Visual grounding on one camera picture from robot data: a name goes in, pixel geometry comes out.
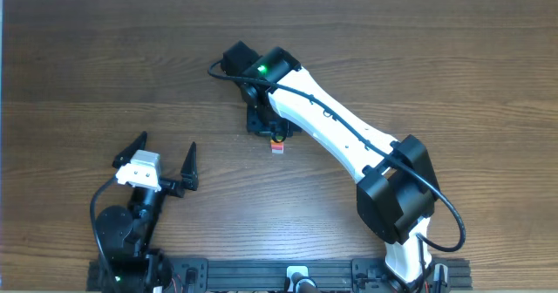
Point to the mounting rail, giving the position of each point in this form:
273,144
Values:
253,275

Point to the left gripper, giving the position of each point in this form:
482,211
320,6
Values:
172,187

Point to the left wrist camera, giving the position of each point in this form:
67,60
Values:
139,171

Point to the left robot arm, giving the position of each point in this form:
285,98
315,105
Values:
113,227

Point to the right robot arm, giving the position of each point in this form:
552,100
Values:
322,131

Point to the red cube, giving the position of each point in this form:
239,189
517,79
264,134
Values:
277,146

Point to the white cube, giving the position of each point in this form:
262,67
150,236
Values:
277,151

